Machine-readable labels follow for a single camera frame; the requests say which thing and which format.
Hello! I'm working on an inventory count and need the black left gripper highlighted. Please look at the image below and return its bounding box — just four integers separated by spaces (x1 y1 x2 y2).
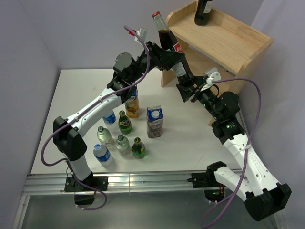
129 41 185 83

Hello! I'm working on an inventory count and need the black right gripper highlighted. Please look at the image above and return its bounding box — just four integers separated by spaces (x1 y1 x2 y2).
177 74 223 120

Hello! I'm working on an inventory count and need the cola glass bottle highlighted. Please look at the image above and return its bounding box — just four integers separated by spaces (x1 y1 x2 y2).
194 0 213 26
152 11 193 87

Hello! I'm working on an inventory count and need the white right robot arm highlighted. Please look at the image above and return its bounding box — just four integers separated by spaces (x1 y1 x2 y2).
176 73 292 221

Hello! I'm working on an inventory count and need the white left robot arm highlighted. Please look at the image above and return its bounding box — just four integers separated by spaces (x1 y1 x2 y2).
53 42 185 190

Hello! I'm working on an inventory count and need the wooden shelf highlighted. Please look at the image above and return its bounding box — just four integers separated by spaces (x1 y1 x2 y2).
166 1 274 94

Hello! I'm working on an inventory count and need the purple juice carton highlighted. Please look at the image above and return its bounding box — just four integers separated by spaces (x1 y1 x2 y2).
146 105 163 138

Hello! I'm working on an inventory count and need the orange juice carton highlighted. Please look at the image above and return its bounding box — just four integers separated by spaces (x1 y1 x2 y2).
124 90 140 118

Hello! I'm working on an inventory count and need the green glass bottle far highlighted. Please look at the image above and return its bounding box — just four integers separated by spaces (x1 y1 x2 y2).
118 110 132 135

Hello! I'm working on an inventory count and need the green glass bottle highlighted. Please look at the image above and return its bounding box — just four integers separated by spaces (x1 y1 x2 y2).
132 137 146 159
118 110 132 135

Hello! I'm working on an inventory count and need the green glass bottle near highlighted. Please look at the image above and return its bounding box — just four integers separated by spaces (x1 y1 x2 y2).
132 137 146 159

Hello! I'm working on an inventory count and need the far blue-cap water bottle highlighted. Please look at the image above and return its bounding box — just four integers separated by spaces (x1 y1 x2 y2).
102 110 118 132

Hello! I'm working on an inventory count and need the blue-cap water bottle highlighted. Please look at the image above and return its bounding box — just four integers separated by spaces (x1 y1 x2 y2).
102 110 118 132
93 144 113 167

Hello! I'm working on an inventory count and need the clear glass bottle right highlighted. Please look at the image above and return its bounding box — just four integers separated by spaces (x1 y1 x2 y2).
116 135 132 155

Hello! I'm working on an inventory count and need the clear glass bottle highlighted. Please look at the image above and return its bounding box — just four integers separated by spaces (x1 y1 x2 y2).
116 135 132 155
97 126 114 147

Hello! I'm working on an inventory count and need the clear glass bottle left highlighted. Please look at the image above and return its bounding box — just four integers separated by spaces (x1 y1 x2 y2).
97 126 114 147

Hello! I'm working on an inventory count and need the near blue-cap water bottle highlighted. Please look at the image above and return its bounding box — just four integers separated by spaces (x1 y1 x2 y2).
93 144 113 167

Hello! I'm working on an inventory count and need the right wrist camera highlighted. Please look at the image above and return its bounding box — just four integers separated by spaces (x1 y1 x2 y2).
201 67 221 92

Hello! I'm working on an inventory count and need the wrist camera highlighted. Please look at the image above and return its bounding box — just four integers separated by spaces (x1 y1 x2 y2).
201 67 221 92
136 27 147 42

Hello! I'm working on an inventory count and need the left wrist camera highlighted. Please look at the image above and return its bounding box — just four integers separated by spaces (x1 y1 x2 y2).
136 27 147 42

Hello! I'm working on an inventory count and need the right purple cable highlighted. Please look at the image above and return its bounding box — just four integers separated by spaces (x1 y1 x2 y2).
200 77 262 229

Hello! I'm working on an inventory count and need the purple cable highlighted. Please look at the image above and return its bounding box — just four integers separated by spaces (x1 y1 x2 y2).
40 25 151 212
200 77 262 229

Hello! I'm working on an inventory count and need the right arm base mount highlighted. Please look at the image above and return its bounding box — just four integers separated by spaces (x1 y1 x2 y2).
187 172 225 202

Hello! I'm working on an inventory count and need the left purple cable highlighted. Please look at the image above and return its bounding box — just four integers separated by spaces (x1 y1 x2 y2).
40 25 151 212

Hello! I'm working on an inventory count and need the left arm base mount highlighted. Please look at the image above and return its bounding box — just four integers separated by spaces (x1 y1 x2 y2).
64 176 108 206

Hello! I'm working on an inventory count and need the aluminium mounting rail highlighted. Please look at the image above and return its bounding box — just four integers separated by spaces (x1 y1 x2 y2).
21 171 195 196

